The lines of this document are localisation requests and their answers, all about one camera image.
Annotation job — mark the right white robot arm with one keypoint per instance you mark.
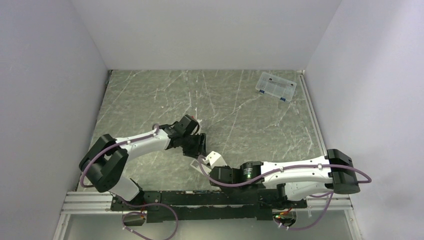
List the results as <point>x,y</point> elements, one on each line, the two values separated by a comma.
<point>293,181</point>

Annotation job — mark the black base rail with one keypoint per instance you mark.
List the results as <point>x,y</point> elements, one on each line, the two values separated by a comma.
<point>259,204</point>

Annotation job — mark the white remote control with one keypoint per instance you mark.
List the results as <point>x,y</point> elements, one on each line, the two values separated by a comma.
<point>195,165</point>

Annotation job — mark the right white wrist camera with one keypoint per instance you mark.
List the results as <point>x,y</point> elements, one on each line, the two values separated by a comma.
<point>214,159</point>

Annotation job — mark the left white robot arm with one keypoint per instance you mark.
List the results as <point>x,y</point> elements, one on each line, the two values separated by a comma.
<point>103,166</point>

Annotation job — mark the clear plastic organizer box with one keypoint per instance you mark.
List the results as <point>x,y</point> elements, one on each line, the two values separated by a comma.
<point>276,86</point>

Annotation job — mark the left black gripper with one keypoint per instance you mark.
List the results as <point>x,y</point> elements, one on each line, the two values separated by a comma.
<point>199,149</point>

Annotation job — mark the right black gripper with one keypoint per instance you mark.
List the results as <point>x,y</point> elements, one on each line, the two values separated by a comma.
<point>223,188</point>

